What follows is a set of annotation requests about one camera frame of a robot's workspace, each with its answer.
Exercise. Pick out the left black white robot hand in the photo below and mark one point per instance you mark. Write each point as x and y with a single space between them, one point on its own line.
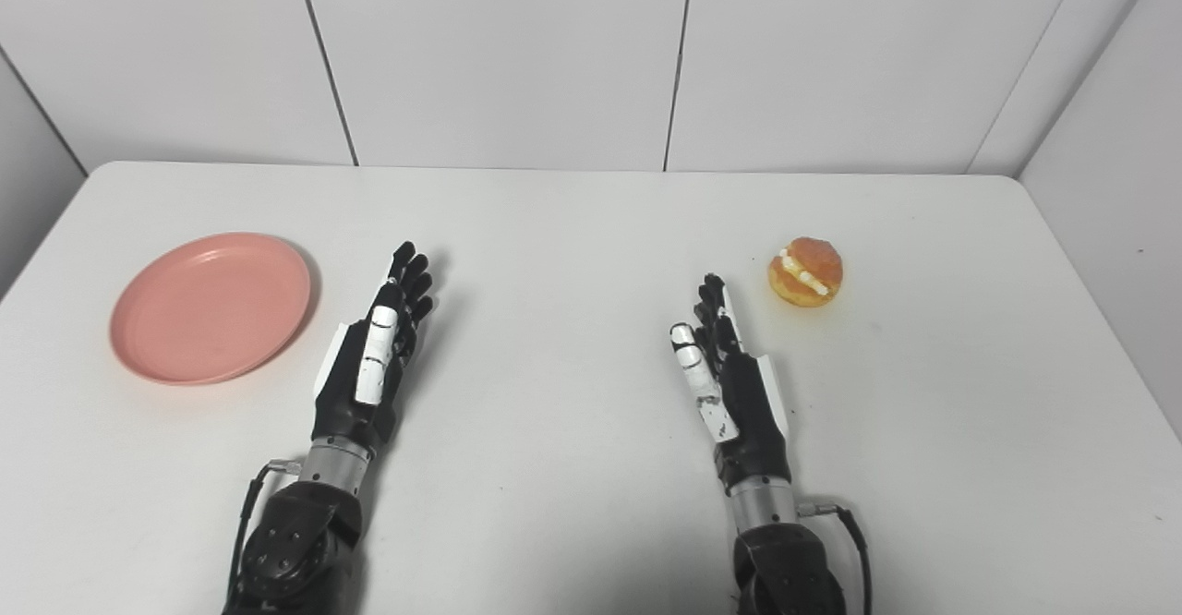
374 356

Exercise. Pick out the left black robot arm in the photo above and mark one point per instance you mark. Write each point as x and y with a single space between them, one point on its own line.
309 532

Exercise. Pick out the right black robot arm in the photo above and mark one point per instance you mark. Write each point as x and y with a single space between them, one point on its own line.
780 550

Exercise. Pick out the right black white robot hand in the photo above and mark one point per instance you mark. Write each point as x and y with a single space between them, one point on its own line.
739 393

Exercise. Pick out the cream puff pastry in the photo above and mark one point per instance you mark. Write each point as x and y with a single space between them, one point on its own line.
805 271

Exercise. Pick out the pink round plate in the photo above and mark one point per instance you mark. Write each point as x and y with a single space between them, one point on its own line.
211 307

